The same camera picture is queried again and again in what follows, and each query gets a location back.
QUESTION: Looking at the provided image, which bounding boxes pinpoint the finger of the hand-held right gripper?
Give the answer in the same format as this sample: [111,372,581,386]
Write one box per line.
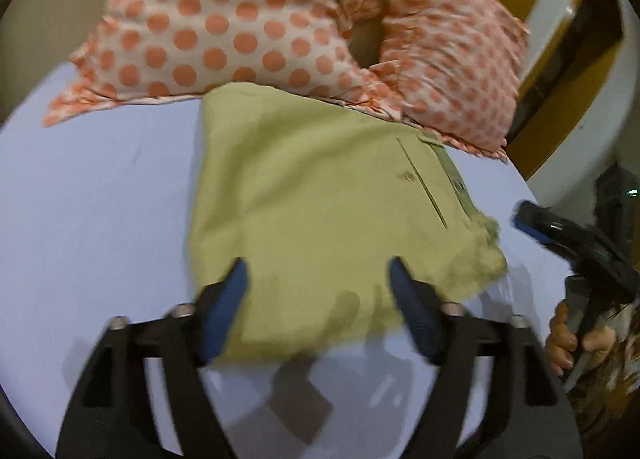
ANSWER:
[510,200,576,260]

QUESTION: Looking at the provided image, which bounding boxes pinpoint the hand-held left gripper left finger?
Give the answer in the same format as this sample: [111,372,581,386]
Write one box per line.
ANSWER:
[56,257,249,459]

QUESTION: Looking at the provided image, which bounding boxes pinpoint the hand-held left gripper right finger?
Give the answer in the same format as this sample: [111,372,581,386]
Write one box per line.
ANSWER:
[388,256,585,459]

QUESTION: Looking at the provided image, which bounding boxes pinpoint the khaki green pants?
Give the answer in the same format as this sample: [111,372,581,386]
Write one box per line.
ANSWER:
[186,82,509,366]

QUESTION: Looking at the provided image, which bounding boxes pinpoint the person's right hand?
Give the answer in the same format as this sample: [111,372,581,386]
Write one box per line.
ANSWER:
[544,300,617,378]

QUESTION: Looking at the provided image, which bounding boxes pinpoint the patterned brown clothing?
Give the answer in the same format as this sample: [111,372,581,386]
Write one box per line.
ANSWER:
[564,296,640,445]

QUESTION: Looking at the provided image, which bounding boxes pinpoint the white plastic chair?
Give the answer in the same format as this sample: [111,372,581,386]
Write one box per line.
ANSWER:
[506,0,640,200]

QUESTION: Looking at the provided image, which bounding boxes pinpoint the orange polka dot cloth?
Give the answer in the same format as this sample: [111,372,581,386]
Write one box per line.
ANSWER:
[42,0,532,163]

